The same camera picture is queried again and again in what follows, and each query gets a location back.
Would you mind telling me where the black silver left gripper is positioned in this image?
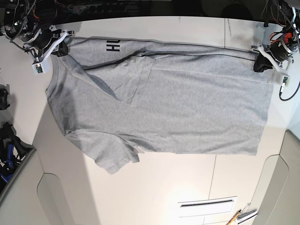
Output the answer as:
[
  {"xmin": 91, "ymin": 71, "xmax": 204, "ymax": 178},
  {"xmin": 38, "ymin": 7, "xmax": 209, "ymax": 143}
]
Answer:
[{"xmin": 252, "ymin": 28, "xmax": 300, "ymax": 73}]

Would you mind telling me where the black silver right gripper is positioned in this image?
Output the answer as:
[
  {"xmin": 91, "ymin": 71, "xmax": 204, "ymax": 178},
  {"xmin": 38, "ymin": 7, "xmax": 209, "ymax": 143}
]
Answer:
[{"xmin": 22, "ymin": 28, "xmax": 75, "ymax": 59}]

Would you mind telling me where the grey T-shirt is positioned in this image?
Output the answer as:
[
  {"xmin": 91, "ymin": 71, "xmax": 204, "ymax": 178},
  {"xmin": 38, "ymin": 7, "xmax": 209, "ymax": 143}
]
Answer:
[{"xmin": 46, "ymin": 37, "xmax": 275, "ymax": 174}]

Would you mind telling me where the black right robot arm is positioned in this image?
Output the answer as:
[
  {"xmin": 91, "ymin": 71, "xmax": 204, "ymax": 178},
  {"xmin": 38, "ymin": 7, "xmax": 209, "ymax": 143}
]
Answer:
[{"xmin": 0, "ymin": 0, "xmax": 68, "ymax": 62}]

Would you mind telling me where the black clamp at left edge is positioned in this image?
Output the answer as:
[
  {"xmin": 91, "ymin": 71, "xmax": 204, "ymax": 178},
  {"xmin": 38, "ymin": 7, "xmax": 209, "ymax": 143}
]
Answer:
[{"xmin": 0, "ymin": 85, "xmax": 10, "ymax": 111}]

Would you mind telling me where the black blue clamp pile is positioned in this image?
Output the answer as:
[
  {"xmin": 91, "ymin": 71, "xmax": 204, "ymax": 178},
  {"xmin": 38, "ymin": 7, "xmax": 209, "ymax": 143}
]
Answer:
[{"xmin": 0, "ymin": 122, "xmax": 34, "ymax": 184}]

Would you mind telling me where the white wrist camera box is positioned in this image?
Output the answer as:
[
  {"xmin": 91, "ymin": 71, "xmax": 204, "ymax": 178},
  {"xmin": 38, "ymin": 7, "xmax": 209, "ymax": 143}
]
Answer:
[
  {"xmin": 32, "ymin": 61, "xmax": 50, "ymax": 75},
  {"xmin": 281, "ymin": 76, "xmax": 289, "ymax": 88}
]

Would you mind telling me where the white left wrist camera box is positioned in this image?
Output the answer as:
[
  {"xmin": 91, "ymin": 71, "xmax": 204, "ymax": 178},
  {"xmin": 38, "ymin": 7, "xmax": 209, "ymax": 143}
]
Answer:
[{"xmin": 281, "ymin": 76, "xmax": 289, "ymax": 88}]

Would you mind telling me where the white table cable grommet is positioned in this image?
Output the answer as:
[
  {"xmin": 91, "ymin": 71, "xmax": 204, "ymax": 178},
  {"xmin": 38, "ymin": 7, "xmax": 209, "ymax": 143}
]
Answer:
[{"xmin": 178, "ymin": 196, "xmax": 237, "ymax": 217}]

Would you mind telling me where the wooden handled tool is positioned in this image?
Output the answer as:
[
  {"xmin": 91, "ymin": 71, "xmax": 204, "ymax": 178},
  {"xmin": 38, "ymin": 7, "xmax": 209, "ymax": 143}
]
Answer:
[{"xmin": 226, "ymin": 210, "xmax": 241, "ymax": 225}]

